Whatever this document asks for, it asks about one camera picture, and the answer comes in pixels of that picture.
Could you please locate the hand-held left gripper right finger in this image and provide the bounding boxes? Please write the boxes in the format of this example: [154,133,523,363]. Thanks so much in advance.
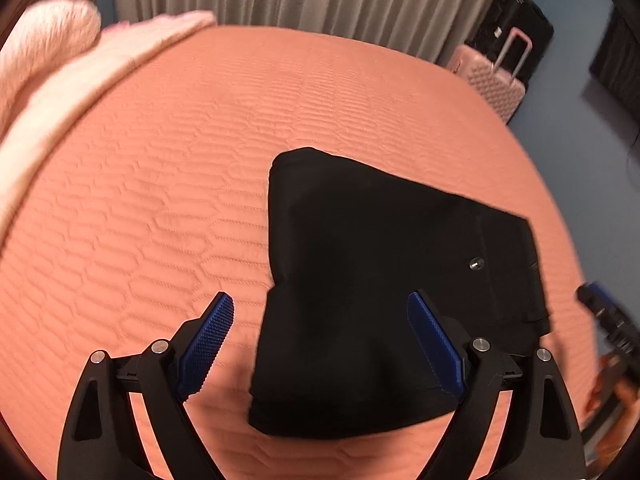
[406,290,586,480]

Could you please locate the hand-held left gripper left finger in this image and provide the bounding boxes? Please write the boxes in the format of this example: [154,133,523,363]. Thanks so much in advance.
[57,291,236,480]

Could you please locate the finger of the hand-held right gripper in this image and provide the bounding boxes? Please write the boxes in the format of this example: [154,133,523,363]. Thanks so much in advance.
[576,281,626,331]

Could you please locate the black pants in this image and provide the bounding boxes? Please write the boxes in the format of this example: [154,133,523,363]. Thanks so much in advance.
[247,146,552,442]

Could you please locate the orange quilted bedspread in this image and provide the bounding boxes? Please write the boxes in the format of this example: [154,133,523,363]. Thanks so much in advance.
[0,25,608,480]

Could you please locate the pink hard-shell suitcase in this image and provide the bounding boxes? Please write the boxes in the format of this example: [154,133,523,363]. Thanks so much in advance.
[446,29,532,126]

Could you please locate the dark cabinet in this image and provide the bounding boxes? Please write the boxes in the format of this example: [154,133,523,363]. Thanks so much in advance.
[589,7,640,106]

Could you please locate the black suitcase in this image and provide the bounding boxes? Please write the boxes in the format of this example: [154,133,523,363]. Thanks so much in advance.
[465,0,555,83]

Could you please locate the light pink blanket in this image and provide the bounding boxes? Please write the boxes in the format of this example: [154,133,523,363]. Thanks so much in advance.
[0,10,218,241]

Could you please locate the pink dotted pillow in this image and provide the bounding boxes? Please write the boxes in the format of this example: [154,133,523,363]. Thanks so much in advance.
[0,0,102,126]

